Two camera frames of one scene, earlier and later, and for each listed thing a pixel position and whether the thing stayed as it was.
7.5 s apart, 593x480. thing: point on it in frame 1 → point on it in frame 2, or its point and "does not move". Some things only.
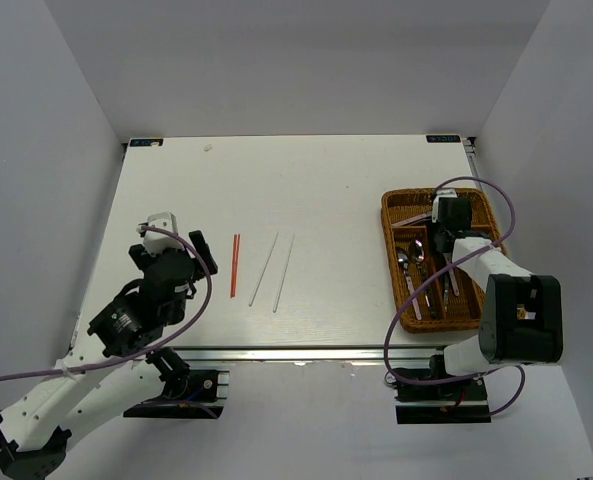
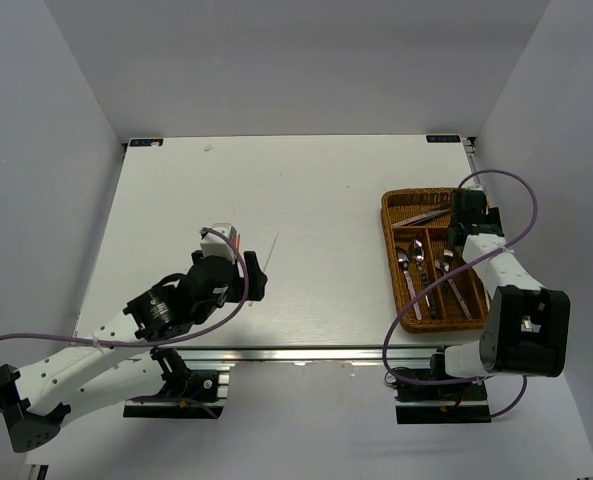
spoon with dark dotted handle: [417, 252] does not move
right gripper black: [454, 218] → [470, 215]
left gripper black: [142, 256] → [256, 277]
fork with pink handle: [452, 275] → [456, 293]
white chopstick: [262, 269] does not move
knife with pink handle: [412, 219] does not move
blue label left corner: [157, 142] does not move
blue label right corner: [443, 139] does not move
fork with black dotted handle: [446, 294] does not move
